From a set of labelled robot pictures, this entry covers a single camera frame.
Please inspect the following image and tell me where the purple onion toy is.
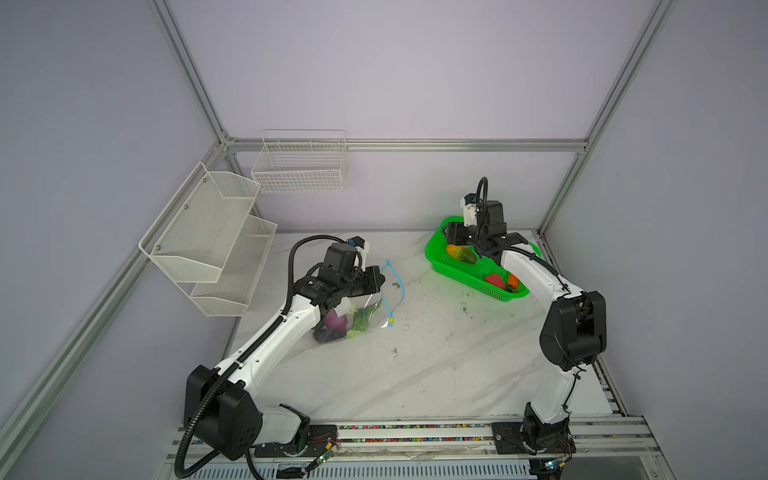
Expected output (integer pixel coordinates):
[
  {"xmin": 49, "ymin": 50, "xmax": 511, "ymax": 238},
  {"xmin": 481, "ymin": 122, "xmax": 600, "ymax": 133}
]
[{"xmin": 323, "ymin": 310, "xmax": 349, "ymax": 336}]

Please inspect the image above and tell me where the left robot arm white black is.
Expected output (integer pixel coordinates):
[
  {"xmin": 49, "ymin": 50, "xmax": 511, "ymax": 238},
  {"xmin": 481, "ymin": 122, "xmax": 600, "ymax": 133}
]
[{"xmin": 177, "ymin": 236, "xmax": 386, "ymax": 464}]

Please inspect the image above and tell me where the white mesh lower shelf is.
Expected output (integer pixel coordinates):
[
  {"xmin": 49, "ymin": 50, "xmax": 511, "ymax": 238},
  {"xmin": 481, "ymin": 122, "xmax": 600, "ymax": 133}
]
[{"xmin": 190, "ymin": 215, "xmax": 277, "ymax": 317}]

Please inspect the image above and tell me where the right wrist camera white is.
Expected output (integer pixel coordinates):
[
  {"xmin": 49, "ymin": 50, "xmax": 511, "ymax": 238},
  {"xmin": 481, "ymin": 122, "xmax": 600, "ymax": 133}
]
[{"xmin": 460, "ymin": 193, "xmax": 479, "ymax": 227}]

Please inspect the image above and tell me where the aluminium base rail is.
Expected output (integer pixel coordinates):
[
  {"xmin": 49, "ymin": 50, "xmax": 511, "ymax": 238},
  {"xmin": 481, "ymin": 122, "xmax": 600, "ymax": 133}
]
[{"xmin": 164, "ymin": 415, "xmax": 661, "ymax": 466}]

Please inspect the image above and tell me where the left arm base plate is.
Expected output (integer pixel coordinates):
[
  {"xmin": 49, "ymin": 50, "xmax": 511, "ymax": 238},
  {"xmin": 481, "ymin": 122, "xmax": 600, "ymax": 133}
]
[{"xmin": 251, "ymin": 424, "xmax": 338, "ymax": 458}]

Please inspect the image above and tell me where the white wire wall basket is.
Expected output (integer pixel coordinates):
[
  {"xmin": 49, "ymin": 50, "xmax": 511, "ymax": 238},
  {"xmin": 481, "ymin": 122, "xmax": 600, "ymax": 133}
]
[{"xmin": 251, "ymin": 129, "xmax": 348, "ymax": 194}]

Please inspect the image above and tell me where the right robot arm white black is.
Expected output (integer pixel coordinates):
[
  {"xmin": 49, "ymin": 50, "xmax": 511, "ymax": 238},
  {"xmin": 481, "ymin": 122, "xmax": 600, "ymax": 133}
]
[{"xmin": 443, "ymin": 193, "xmax": 607, "ymax": 454}]

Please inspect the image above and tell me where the black corrugated cable hose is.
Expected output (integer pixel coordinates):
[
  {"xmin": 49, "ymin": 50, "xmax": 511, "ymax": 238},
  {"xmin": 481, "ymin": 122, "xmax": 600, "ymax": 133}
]
[{"xmin": 173, "ymin": 234, "xmax": 349, "ymax": 480}]

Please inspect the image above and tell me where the red pepper toy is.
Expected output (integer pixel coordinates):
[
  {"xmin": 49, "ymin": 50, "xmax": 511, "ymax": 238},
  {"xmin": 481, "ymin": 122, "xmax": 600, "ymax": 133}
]
[{"xmin": 484, "ymin": 274, "xmax": 508, "ymax": 291}]

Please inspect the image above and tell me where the clear zip bag blue zipper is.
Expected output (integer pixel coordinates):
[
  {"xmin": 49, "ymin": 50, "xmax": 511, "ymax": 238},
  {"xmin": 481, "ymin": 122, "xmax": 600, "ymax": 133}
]
[{"xmin": 312, "ymin": 259, "xmax": 406, "ymax": 344}]

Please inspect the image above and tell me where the white mesh upper shelf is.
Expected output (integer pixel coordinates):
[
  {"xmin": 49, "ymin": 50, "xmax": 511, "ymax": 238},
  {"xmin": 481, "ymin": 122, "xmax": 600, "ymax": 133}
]
[{"xmin": 138, "ymin": 163, "xmax": 260, "ymax": 284}]

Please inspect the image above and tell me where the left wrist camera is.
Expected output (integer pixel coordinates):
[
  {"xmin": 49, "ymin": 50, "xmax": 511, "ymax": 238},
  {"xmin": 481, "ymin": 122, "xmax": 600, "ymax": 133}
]
[{"xmin": 347, "ymin": 236, "xmax": 370, "ymax": 269}]

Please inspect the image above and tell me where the white mesh shelf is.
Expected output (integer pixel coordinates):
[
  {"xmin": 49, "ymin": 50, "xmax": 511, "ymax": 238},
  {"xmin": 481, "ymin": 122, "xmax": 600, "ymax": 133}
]
[
  {"xmin": 138, "ymin": 163, "xmax": 260, "ymax": 284},
  {"xmin": 190, "ymin": 215, "xmax": 277, "ymax": 317}
]

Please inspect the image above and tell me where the green plastic basket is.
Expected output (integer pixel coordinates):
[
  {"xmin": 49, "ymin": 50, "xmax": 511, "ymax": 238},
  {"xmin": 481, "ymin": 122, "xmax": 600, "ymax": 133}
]
[{"xmin": 424, "ymin": 216, "xmax": 530, "ymax": 302}]

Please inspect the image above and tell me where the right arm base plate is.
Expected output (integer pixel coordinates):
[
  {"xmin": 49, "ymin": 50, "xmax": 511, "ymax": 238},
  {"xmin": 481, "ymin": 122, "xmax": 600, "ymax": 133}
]
[{"xmin": 491, "ymin": 419, "xmax": 575, "ymax": 455}]

